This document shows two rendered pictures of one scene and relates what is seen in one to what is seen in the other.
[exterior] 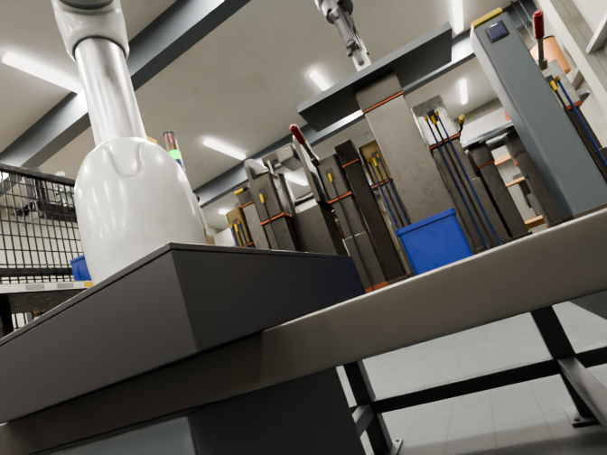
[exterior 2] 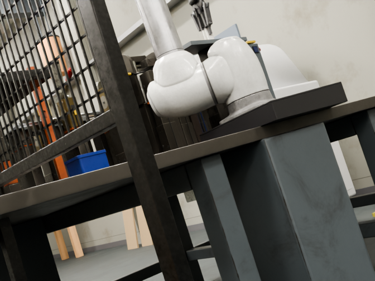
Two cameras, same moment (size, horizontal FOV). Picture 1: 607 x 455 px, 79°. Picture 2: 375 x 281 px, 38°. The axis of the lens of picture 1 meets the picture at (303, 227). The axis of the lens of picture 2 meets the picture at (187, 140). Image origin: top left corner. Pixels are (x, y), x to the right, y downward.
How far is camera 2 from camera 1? 195 cm
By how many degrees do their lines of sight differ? 61
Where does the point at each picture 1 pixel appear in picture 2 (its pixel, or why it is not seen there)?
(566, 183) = not seen: hidden behind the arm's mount
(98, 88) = not seen: outside the picture
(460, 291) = (356, 105)
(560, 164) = not seen: hidden behind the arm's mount
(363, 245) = (191, 130)
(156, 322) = (341, 95)
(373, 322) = (347, 108)
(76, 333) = (325, 93)
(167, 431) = (320, 125)
